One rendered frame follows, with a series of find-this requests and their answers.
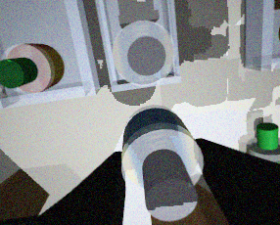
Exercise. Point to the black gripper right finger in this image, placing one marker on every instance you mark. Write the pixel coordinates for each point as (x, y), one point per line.
(246, 187)

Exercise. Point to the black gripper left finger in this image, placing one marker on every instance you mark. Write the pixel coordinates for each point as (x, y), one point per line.
(97, 200)

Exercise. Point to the pale grey flat bar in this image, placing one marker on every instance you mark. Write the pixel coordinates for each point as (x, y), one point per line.
(124, 85)

